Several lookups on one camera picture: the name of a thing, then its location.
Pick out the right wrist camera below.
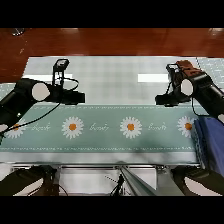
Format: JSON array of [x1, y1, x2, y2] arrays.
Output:
[[165, 62, 184, 85]]

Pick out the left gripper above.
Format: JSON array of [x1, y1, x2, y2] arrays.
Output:
[[52, 87, 86, 106]]

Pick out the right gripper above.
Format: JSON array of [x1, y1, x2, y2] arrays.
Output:
[[154, 92, 190, 108]]

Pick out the silver frame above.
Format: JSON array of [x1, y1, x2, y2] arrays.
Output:
[[0, 161, 224, 197]]

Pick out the brown garment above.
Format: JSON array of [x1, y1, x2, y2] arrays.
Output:
[[175, 59, 205, 80]]

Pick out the blue garment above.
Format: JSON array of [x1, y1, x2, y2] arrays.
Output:
[[192, 115, 224, 178]]

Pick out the black cable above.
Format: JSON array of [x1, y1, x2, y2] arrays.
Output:
[[190, 96, 212, 118], [0, 77, 80, 136], [105, 173, 126, 197]]

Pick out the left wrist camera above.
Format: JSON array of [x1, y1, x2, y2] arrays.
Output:
[[51, 58, 71, 86]]

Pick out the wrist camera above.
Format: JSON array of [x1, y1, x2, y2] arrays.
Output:
[[165, 62, 184, 85], [51, 58, 71, 86]]

